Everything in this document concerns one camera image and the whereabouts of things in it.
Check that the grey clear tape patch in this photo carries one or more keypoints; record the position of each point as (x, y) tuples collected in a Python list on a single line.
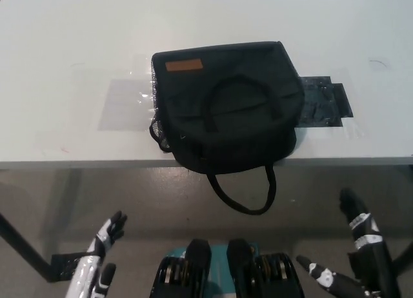
[(122, 104)]

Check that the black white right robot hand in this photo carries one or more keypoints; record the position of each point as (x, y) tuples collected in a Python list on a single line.
[(368, 246)]

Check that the robot legs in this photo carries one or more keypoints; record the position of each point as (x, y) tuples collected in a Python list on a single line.
[(226, 272)]

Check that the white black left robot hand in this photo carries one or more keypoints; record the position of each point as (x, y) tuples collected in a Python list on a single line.
[(87, 272)]

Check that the black tape patch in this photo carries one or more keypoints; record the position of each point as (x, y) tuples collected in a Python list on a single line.
[(322, 101)]

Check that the black soft travel bag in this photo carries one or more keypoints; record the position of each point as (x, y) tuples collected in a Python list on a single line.
[(226, 111)]

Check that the black metal table leg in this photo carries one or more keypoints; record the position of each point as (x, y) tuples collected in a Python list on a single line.
[(22, 243)]

